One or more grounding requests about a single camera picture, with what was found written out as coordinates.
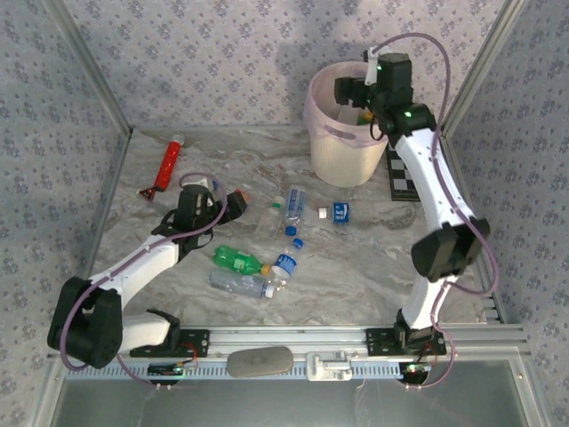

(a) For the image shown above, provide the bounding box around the blue label bottle white cap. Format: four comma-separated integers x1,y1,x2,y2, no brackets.
317,202,352,225

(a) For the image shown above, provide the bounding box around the purple bin liner bag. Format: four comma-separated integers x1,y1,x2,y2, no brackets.
301,60,409,148

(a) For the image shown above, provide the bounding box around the cream plastic waste bin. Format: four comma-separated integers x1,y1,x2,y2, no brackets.
303,61,408,188

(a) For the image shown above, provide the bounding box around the clear bottle green cap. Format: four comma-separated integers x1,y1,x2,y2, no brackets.
253,198,285,237

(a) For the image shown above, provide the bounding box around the green bottle orange cap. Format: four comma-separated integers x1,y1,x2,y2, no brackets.
212,245,271,276

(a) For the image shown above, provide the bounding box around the red glitter tube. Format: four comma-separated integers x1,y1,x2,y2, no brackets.
153,133,186,190

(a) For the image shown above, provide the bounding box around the clear bottle blue print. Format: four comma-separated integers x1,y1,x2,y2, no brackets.
284,186,309,223

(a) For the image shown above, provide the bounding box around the crushed bottle blue label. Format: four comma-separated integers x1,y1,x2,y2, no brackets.
270,252,299,290

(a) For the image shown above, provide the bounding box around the pale blue water bottle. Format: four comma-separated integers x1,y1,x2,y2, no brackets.
207,270,276,300

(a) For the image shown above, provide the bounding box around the black grey checkerboard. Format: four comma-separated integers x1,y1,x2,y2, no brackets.
387,141,423,204

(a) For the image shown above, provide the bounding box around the grey oval pad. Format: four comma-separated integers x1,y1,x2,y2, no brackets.
225,345,295,380

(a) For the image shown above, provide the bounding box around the small circuit board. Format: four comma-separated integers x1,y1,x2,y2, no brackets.
148,362,187,380
398,362,433,379

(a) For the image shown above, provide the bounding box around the grey metal panel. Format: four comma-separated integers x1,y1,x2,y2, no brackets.
39,358,541,427

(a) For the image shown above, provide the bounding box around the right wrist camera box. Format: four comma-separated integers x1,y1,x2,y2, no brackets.
363,47,380,86

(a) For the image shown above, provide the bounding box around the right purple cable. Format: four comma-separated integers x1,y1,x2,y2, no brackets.
371,33,499,391

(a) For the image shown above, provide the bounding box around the purple cable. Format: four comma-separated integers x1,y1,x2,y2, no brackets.
371,33,499,391
60,172,228,395

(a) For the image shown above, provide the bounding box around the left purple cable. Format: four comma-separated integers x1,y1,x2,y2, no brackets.
60,172,228,395

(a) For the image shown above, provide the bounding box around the aluminium frame post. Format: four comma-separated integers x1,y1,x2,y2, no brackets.
439,0,531,134
42,0,135,134

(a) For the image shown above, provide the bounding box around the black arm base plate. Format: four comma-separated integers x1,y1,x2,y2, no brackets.
365,327,447,357
129,328,211,359

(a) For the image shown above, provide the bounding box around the aluminium frame rail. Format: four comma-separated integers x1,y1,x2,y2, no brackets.
47,323,533,359

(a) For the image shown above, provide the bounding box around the white plastic bracket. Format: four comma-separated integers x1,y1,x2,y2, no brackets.
305,350,356,383

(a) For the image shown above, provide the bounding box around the white slotted cable duct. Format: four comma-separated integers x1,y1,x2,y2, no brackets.
66,364,519,380

